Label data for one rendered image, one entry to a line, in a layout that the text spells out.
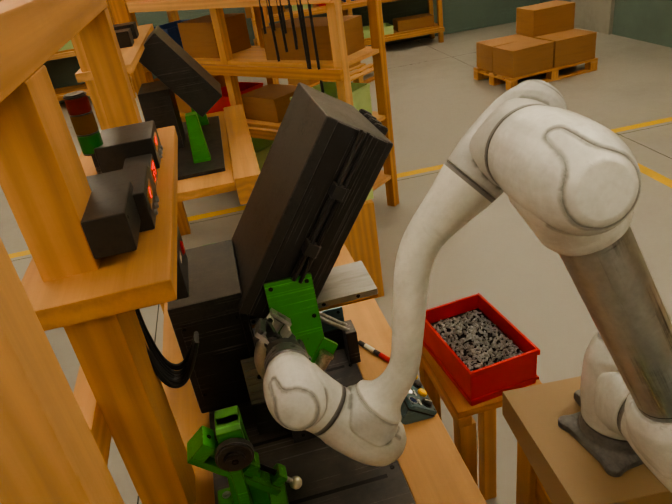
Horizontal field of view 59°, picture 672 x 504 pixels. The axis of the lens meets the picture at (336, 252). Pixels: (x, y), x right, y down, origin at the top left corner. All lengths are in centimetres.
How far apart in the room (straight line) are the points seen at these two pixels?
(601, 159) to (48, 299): 80
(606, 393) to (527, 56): 631
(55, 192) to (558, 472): 109
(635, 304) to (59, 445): 76
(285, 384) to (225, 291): 51
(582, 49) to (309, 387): 711
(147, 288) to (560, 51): 700
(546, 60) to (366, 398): 672
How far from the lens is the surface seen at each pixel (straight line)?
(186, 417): 171
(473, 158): 93
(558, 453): 141
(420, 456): 145
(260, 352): 141
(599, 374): 130
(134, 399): 121
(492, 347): 176
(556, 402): 154
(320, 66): 402
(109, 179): 122
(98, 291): 99
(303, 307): 142
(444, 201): 94
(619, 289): 91
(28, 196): 102
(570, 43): 773
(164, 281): 96
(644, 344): 99
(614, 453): 140
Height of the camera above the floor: 199
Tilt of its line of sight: 29 degrees down
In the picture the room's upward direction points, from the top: 9 degrees counter-clockwise
